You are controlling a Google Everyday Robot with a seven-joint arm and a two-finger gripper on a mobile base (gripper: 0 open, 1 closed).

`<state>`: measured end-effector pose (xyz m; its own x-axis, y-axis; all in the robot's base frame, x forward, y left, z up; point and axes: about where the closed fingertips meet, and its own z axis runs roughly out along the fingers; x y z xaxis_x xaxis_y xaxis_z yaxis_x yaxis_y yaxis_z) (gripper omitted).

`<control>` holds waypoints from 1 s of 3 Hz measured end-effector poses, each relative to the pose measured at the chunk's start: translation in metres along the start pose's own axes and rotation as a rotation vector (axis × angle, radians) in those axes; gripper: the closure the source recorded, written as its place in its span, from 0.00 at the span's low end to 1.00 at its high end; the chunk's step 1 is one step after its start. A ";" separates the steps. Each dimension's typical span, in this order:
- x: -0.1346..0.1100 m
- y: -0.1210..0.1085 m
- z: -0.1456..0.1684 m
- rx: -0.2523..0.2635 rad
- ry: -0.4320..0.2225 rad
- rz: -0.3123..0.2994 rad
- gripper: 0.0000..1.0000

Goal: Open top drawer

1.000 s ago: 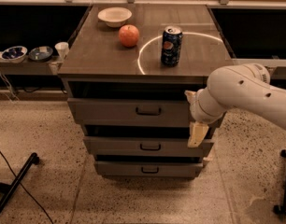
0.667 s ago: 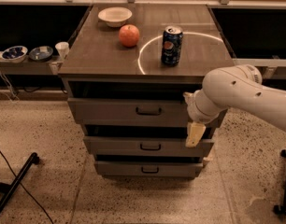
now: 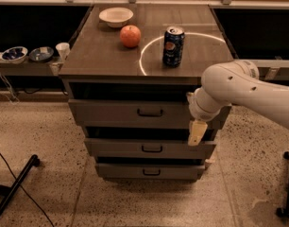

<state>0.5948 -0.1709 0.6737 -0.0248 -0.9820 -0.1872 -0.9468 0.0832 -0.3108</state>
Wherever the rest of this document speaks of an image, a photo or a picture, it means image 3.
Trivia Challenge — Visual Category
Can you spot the white cable at shelf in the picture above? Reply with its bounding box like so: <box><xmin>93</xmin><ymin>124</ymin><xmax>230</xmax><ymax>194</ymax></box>
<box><xmin>0</xmin><ymin>60</ymin><xmax>20</xmax><ymax>103</ymax></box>

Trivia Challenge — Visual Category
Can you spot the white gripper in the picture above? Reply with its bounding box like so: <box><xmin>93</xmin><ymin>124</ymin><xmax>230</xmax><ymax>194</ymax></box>
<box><xmin>186</xmin><ymin>91</ymin><xmax>221</xmax><ymax>147</ymax></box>

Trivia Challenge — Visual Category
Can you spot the blue pepsi can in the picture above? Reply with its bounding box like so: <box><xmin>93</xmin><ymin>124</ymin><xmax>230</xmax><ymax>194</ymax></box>
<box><xmin>162</xmin><ymin>26</ymin><xmax>185</xmax><ymax>67</ymax></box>

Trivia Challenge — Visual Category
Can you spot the grey drawer cabinet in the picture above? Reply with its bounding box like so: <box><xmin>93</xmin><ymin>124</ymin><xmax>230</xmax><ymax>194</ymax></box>
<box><xmin>58</xmin><ymin>3</ymin><xmax>243</xmax><ymax>183</ymax></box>

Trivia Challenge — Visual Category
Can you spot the red apple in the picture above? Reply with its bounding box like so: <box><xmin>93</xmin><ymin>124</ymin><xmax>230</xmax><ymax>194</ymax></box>
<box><xmin>120</xmin><ymin>25</ymin><xmax>141</xmax><ymax>48</ymax></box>

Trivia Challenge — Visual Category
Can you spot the grey middle drawer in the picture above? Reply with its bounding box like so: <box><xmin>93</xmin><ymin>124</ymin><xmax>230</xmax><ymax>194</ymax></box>
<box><xmin>84</xmin><ymin>138</ymin><xmax>216</xmax><ymax>160</ymax></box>

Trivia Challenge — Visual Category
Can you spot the low side shelf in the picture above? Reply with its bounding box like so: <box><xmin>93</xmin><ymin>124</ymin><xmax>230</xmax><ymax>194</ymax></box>
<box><xmin>0</xmin><ymin>57</ymin><xmax>63</xmax><ymax>77</ymax></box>

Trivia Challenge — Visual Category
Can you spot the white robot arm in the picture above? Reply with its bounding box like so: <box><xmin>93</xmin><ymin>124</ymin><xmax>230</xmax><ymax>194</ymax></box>
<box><xmin>187</xmin><ymin>61</ymin><xmax>289</xmax><ymax>147</ymax></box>

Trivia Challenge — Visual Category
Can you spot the black floor cable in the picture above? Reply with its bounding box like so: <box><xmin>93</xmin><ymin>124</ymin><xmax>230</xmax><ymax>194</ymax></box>
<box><xmin>0</xmin><ymin>147</ymin><xmax>56</xmax><ymax>227</ymax></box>

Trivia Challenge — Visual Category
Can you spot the white ceramic bowl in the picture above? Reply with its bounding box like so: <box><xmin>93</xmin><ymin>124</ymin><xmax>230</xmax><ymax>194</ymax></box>
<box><xmin>99</xmin><ymin>8</ymin><xmax>133</xmax><ymax>28</ymax></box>

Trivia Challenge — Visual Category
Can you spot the grey bottom drawer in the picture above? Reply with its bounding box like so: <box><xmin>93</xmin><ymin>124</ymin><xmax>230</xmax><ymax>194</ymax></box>
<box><xmin>95</xmin><ymin>164</ymin><xmax>205</xmax><ymax>181</ymax></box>

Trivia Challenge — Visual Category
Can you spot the grey blue bowl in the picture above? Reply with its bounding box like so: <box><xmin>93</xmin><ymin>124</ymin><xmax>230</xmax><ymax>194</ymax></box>
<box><xmin>28</xmin><ymin>46</ymin><xmax>54</xmax><ymax>62</ymax></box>

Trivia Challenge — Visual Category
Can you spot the white paper cup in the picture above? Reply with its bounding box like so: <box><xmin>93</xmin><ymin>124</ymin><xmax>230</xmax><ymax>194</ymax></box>
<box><xmin>56</xmin><ymin>43</ymin><xmax>70</xmax><ymax>61</ymax></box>

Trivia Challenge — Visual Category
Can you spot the grey drawer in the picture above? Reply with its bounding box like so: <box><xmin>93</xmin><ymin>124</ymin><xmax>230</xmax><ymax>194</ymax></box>
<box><xmin>84</xmin><ymin>138</ymin><xmax>216</xmax><ymax>160</ymax></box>
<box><xmin>67</xmin><ymin>98</ymin><xmax>232</xmax><ymax>131</ymax></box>
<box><xmin>95</xmin><ymin>164</ymin><xmax>205</xmax><ymax>181</ymax></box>

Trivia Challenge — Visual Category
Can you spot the grey top drawer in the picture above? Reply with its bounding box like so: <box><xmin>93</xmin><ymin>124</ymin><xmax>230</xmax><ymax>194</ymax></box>
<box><xmin>67</xmin><ymin>98</ymin><xmax>232</xmax><ymax>131</ymax></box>

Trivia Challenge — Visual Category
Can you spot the black stand leg left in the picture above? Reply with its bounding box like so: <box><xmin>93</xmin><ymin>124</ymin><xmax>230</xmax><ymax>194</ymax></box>
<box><xmin>0</xmin><ymin>154</ymin><xmax>40</xmax><ymax>217</ymax></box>

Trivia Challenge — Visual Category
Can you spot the blue patterned bowl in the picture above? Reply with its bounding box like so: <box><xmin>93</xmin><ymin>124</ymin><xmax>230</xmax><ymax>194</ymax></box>
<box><xmin>2</xmin><ymin>46</ymin><xmax>28</xmax><ymax>64</ymax></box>

